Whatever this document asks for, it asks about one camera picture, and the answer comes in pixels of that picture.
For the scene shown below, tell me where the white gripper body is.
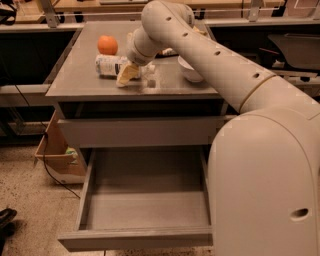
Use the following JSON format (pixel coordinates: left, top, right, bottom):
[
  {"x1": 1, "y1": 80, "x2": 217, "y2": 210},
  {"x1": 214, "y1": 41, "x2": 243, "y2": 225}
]
[{"x1": 126, "y1": 26, "x2": 166, "y2": 66}]

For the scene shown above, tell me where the plastic bottle with white cap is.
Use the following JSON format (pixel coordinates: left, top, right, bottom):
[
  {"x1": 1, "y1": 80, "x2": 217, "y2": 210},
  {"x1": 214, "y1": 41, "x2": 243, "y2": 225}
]
[{"x1": 95, "y1": 54, "x2": 155, "y2": 79}]

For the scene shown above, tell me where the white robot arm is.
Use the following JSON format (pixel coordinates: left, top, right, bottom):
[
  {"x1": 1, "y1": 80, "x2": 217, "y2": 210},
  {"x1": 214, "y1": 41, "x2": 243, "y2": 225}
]
[{"x1": 118, "y1": 1, "x2": 320, "y2": 256}]

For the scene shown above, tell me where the grey drawer cabinet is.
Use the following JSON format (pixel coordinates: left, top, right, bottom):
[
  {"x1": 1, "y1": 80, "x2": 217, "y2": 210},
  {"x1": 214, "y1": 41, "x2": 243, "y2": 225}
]
[{"x1": 47, "y1": 21, "x2": 230, "y2": 251}]

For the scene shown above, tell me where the closed top drawer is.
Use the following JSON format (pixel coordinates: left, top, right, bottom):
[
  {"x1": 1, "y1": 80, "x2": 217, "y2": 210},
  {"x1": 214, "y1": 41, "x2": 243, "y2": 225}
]
[{"x1": 58, "y1": 116, "x2": 232, "y2": 148}]

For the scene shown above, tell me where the open middle drawer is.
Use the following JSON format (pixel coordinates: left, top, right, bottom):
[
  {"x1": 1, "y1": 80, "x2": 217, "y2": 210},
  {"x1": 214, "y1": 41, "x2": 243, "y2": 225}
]
[{"x1": 58, "y1": 146, "x2": 213, "y2": 252}]

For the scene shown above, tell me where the orange fruit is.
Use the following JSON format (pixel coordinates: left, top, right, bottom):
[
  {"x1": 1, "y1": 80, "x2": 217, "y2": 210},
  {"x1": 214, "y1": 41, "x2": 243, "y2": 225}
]
[{"x1": 97, "y1": 35, "x2": 118, "y2": 55}]

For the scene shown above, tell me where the white ceramic bowl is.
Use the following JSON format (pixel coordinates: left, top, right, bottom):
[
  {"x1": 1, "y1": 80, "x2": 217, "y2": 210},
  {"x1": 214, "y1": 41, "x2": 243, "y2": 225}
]
[{"x1": 178, "y1": 56, "x2": 203, "y2": 83}]

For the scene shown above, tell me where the brown chip bag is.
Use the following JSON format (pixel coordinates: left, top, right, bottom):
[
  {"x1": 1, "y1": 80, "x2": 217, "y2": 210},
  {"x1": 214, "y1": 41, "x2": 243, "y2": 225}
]
[{"x1": 157, "y1": 26, "x2": 208, "y2": 57}]

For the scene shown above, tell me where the long workbench behind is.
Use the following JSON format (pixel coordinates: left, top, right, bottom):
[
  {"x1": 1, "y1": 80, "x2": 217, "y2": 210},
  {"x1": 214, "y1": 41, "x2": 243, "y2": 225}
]
[{"x1": 1, "y1": 15, "x2": 319, "y2": 117}]

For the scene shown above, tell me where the cardboard box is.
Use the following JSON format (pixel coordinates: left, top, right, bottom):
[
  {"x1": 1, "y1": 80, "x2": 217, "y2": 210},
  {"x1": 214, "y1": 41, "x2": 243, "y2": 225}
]
[{"x1": 35, "y1": 113, "x2": 86, "y2": 184}]

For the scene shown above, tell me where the black shoe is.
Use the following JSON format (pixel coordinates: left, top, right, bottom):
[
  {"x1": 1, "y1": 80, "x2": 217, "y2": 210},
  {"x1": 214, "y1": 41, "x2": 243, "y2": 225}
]
[{"x1": 0, "y1": 208, "x2": 17, "y2": 233}]

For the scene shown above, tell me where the black cable on floor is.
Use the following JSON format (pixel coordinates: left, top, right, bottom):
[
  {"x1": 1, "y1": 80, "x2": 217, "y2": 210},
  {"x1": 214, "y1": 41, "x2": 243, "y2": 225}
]
[{"x1": 13, "y1": 84, "x2": 82, "y2": 199}]

